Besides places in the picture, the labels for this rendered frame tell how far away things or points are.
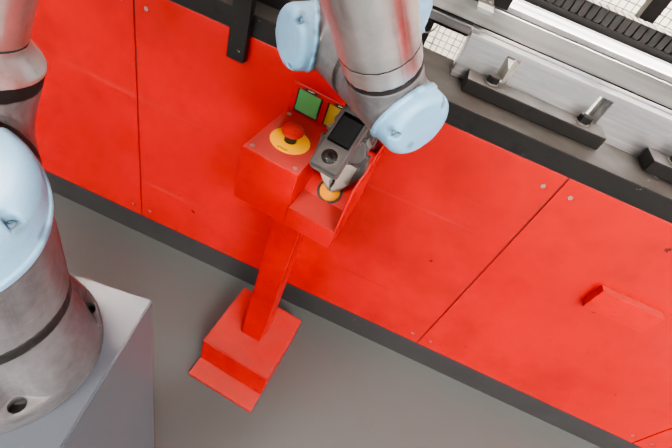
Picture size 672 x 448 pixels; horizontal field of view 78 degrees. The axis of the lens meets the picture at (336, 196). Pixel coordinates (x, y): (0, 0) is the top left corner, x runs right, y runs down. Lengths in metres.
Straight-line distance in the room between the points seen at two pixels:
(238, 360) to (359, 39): 0.99
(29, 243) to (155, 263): 1.17
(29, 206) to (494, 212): 0.86
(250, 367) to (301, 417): 0.22
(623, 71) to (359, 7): 1.02
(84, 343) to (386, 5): 0.39
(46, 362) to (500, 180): 0.81
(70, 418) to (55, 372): 0.05
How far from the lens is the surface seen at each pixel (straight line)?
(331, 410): 1.34
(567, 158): 0.92
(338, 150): 0.60
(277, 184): 0.71
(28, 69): 0.42
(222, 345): 1.22
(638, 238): 1.07
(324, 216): 0.73
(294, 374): 1.35
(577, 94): 0.99
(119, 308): 0.52
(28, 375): 0.44
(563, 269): 1.11
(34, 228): 0.33
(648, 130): 1.06
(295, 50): 0.48
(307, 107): 0.79
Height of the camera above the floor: 1.22
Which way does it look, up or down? 42 degrees down
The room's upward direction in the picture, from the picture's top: 23 degrees clockwise
